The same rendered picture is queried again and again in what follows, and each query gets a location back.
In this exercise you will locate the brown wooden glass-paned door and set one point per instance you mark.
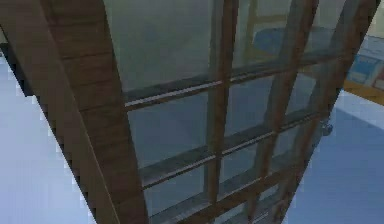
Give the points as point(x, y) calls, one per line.
point(90, 100)

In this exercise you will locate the blue and white shelf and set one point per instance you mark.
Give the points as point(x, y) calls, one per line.
point(366, 68)

